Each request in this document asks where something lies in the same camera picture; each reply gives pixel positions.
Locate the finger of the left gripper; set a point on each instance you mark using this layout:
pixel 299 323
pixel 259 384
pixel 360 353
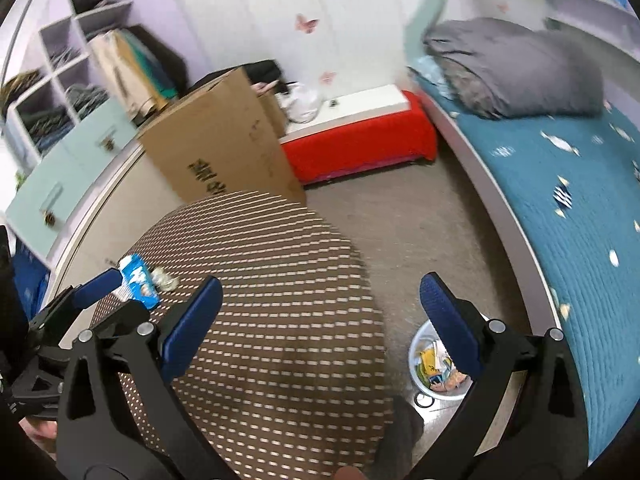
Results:
pixel 88 294

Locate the brown polka dot tablecloth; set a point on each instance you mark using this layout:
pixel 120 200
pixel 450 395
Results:
pixel 289 382

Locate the silver barcode wrapper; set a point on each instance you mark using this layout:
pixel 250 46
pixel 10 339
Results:
pixel 163 281

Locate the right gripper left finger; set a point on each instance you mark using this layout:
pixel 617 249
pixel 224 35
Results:
pixel 119 417

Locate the grey folded blanket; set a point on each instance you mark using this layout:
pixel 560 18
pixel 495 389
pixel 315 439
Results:
pixel 500 69

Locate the white wardrobe doors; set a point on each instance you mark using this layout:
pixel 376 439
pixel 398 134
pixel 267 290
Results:
pixel 337 47

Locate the blue shopping bag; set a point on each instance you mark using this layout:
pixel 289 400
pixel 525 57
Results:
pixel 31 279

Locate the person's left hand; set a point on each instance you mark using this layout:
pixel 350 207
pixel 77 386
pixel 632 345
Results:
pixel 42 432

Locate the white trash bin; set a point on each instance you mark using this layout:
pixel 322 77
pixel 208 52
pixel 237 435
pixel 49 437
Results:
pixel 432 369

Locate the curved white cabinet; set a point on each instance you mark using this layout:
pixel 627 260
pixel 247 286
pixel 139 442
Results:
pixel 129 197

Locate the teal bed mattress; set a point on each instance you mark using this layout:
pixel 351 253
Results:
pixel 568 164

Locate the white plastic bag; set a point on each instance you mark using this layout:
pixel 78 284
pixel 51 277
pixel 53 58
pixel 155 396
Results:
pixel 299 103

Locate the white cubby shelf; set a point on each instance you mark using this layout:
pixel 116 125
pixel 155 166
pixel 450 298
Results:
pixel 72 115

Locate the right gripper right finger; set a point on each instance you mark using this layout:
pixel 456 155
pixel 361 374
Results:
pixel 547 434

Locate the large cardboard box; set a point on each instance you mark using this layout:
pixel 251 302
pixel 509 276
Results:
pixel 218 139

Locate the hanging clothes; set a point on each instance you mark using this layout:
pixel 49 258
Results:
pixel 139 69

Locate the teal drawer unit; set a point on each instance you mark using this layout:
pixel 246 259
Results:
pixel 51 192

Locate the light blue bunk bed frame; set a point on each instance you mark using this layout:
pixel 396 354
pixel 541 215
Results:
pixel 608 25

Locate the blue cookie wrapper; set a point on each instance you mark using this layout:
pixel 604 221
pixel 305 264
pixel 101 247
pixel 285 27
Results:
pixel 137 282

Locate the red storage bench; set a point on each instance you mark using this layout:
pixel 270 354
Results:
pixel 366 145

